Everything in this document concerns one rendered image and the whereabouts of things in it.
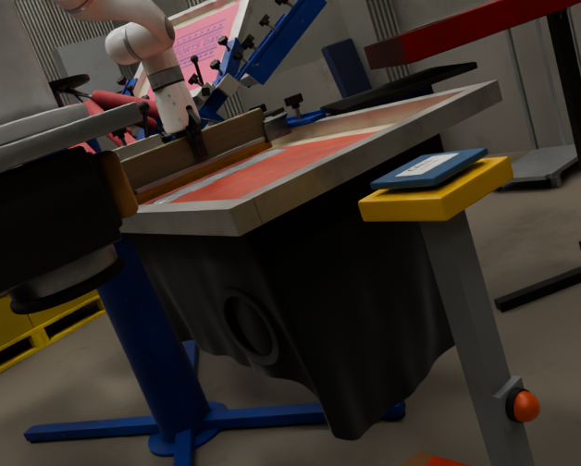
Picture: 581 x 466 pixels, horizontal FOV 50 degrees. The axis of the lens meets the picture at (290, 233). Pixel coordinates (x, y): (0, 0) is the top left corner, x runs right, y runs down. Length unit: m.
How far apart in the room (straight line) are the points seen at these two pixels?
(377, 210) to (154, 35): 0.70
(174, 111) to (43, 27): 8.74
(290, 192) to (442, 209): 0.24
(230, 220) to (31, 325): 3.56
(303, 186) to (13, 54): 0.52
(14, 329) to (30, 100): 3.88
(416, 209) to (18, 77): 0.44
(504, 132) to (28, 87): 4.69
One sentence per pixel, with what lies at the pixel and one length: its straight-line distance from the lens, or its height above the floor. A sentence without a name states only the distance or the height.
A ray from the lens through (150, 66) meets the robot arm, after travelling 1.40.
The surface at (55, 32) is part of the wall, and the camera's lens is 10.11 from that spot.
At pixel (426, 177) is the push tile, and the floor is 0.97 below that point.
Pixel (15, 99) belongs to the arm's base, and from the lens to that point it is 0.38.
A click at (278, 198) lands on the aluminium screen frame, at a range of 0.81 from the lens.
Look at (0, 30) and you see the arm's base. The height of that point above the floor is 1.20.
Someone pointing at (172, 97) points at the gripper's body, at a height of 1.15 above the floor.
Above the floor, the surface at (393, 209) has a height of 0.94.
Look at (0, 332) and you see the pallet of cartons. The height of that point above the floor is 0.22.
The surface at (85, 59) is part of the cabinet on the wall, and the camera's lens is 9.78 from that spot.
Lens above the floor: 1.13
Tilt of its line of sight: 14 degrees down
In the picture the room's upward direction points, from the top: 19 degrees counter-clockwise
